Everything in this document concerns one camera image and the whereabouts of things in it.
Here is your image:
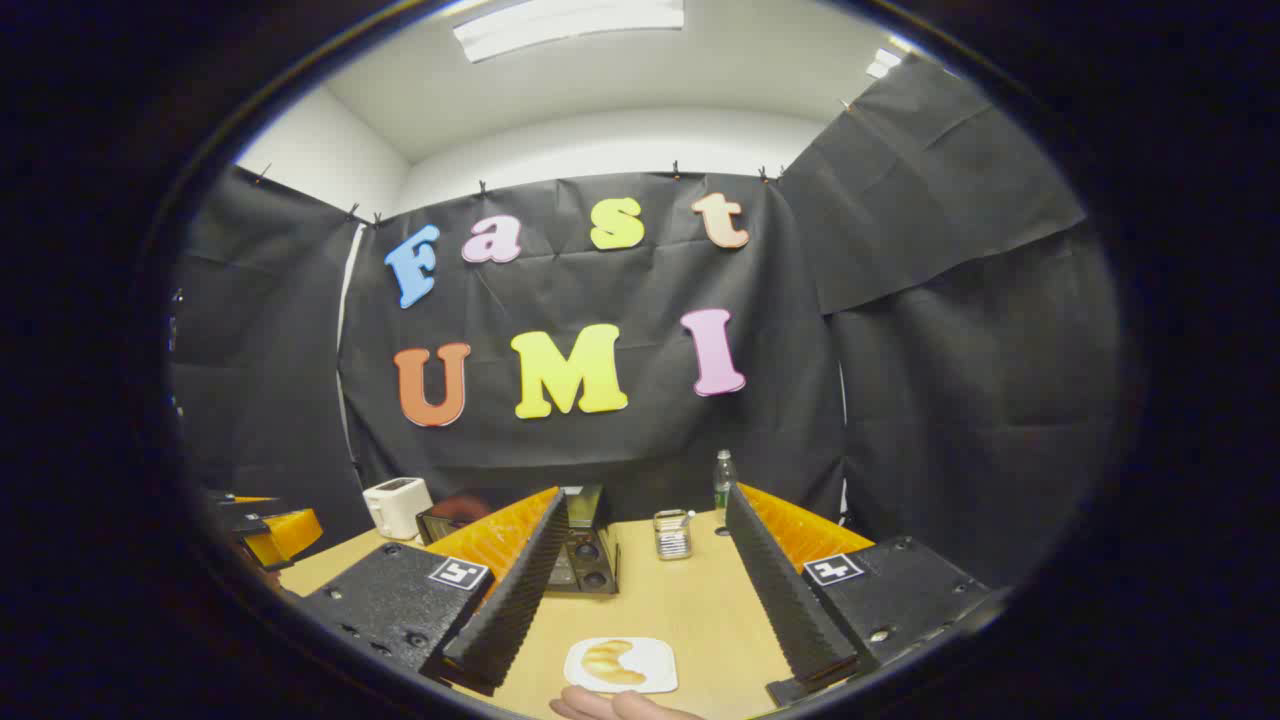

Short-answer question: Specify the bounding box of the black electric oven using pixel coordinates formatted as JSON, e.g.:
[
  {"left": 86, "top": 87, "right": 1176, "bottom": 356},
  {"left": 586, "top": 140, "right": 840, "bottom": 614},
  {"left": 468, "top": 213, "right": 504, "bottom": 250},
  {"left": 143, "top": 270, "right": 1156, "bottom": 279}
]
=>
[{"left": 415, "top": 484, "right": 621, "bottom": 598}]

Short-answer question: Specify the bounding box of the white toaster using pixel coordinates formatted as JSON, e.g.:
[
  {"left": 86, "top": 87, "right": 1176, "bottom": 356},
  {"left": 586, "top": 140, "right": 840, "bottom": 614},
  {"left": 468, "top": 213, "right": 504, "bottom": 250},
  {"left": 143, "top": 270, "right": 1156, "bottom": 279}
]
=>
[{"left": 362, "top": 477, "right": 434, "bottom": 541}]

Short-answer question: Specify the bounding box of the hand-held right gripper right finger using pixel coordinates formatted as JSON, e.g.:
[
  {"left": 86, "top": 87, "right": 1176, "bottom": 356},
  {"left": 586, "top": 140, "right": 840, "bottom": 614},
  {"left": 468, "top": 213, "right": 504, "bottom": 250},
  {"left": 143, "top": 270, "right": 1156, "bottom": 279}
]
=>
[{"left": 725, "top": 482, "right": 993, "bottom": 709}]

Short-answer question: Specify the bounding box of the black backdrop cloth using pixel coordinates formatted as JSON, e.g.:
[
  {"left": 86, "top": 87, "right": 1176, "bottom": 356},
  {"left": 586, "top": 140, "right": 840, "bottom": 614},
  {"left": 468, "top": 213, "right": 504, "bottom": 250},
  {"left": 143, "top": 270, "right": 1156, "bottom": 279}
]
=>
[{"left": 165, "top": 50, "right": 1126, "bottom": 591}]

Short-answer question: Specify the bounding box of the golden croissant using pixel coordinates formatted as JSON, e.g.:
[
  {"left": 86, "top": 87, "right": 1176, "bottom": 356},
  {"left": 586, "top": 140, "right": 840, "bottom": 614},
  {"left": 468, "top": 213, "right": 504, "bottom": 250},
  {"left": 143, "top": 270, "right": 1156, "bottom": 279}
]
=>
[{"left": 582, "top": 640, "right": 649, "bottom": 687}]

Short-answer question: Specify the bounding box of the clear glass jar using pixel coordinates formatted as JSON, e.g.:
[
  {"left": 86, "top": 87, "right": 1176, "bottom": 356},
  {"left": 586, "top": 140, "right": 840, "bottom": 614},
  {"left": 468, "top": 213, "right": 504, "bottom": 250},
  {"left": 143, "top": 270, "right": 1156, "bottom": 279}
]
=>
[{"left": 653, "top": 508, "right": 696, "bottom": 561}]

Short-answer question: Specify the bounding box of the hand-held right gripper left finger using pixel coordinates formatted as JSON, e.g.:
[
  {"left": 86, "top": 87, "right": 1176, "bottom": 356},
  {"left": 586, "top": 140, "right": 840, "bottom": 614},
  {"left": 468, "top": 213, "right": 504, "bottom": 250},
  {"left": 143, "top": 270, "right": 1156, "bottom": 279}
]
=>
[{"left": 298, "top": 486, "right": 571, "bottom": 698}]

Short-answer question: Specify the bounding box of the clear plastic bottle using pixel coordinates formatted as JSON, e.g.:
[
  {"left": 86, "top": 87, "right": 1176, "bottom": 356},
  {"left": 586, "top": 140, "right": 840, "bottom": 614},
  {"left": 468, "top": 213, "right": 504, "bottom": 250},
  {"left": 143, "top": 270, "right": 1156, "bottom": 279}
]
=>
[{"left": 713, "top": 449, "right": 738, "bottom": 526}]

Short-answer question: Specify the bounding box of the white square plate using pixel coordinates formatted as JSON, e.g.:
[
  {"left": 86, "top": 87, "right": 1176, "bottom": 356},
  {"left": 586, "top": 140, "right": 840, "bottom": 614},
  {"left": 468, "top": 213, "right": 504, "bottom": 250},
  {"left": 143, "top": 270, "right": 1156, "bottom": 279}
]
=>
[{"left": 563, "top": 637, "right": 679, "bottom": 695}]

